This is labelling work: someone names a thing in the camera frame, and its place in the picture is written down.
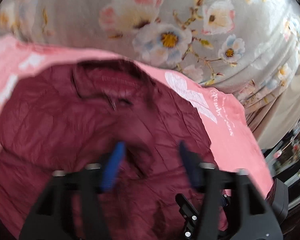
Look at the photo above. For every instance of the pink plush blanket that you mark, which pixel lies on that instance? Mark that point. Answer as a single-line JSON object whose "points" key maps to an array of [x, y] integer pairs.
{"points": [[233, 145]]}

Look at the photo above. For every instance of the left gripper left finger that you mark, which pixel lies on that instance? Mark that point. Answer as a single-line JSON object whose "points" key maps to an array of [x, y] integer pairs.
{"points": [[53, 214]]}

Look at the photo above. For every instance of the grey floral bed sheet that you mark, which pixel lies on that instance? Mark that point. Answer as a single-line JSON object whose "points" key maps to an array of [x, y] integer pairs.
{"points": [[249, 48]]}

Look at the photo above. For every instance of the beige curtain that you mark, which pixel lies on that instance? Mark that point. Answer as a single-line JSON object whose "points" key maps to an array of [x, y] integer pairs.
{"points": [[273, 121]]}

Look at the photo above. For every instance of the maroon puffer jacket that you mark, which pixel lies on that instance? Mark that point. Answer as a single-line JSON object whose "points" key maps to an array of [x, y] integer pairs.
{"points": [[69, 115]]}

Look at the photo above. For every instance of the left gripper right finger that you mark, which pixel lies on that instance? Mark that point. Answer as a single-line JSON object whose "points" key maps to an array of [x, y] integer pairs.
{"points": [[232, 207]]}

